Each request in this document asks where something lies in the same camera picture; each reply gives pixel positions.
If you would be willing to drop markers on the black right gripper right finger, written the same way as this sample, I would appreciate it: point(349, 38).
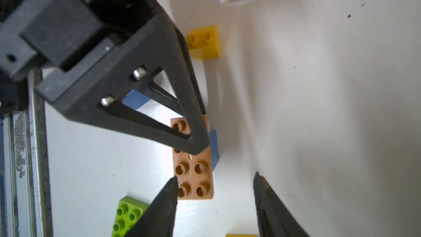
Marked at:
point(274, 219)

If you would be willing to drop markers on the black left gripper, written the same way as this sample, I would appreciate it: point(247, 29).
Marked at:
point(62, 32)

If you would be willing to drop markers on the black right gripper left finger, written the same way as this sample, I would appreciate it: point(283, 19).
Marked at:
point(159, 218)

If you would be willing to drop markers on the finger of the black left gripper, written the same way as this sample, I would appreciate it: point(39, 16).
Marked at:
point(154, 61)

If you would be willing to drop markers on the lime green lego brick long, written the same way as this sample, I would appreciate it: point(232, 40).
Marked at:
point(128, 212)

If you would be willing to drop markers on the blue lego brick base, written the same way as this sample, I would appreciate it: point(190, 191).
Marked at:
point(136, 100)

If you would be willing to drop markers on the brown orange lego brick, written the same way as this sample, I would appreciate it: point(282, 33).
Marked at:
point(194, 174)

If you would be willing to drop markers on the yellow lego brick centre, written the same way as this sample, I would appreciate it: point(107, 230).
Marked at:
point(240, 235)

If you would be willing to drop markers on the yellow lego brick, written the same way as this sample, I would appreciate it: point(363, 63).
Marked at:
point(203, 43)
point(240, 235)

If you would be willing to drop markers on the yellow lego brick left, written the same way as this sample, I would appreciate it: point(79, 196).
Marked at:
point(203, 43)

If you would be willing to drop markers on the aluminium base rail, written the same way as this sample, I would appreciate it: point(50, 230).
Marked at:
point(26, 209)

